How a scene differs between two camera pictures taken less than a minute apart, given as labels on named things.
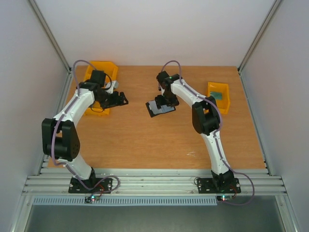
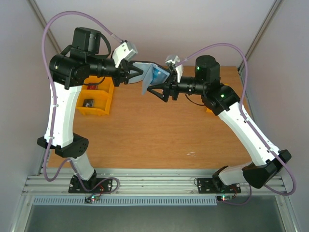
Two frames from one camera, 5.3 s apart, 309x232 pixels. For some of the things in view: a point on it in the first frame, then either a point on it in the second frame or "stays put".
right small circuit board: (224, 197) stays put
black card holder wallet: (153, 109) → (148, 74)
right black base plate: (206, 185) stays put
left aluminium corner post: (52, 37) stays put
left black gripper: (116, 102) → (123, 74)
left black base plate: (75, 186) stays put
